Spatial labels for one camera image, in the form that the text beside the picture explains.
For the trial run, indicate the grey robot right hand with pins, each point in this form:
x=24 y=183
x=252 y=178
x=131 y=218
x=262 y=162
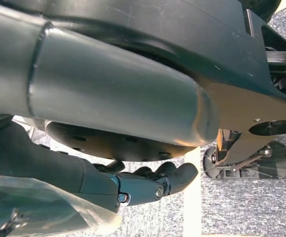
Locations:
x=108 y=91

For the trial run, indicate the yellow floor tape square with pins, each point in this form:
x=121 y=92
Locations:
x=192 y=202

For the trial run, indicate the pale right wrist camera housing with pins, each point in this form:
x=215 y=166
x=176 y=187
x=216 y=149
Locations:
x=47 y=212

